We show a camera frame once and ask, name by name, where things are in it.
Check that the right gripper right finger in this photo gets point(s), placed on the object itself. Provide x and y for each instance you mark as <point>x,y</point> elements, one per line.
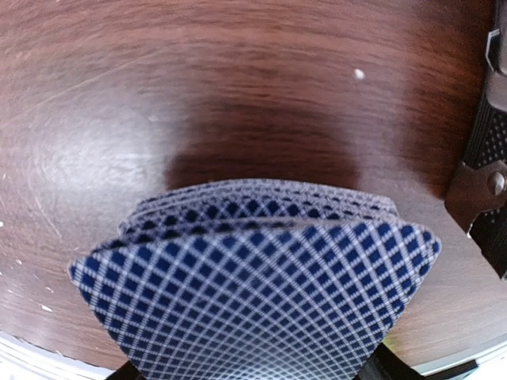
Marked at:
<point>385,365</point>

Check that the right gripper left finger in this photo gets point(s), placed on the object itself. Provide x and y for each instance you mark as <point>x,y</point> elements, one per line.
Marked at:
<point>126,372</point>

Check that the grey card deck box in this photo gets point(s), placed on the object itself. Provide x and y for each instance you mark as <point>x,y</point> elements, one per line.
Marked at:
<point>255,279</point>

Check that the black poker chip case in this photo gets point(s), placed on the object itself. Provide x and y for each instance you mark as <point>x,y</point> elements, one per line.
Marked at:
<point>476,196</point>

